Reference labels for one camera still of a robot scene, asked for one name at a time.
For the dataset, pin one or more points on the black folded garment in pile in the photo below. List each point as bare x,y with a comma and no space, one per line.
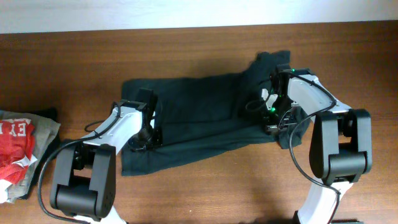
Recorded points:
47,136

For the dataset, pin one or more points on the grey folded t-shirt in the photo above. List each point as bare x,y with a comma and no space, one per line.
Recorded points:
14,190

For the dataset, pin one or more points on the red white printed t-shirt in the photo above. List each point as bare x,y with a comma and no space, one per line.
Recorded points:
17,145

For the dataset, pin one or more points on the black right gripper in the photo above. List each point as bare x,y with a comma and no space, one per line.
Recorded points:
274,125

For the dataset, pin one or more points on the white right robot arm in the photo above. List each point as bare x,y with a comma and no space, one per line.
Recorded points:
341,144

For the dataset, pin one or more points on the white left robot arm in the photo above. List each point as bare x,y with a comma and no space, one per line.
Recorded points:
84,179

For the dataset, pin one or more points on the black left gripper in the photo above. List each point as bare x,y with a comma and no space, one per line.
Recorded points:
149,143

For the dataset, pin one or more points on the dark green t-shirt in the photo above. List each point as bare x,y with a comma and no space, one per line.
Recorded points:
205,117

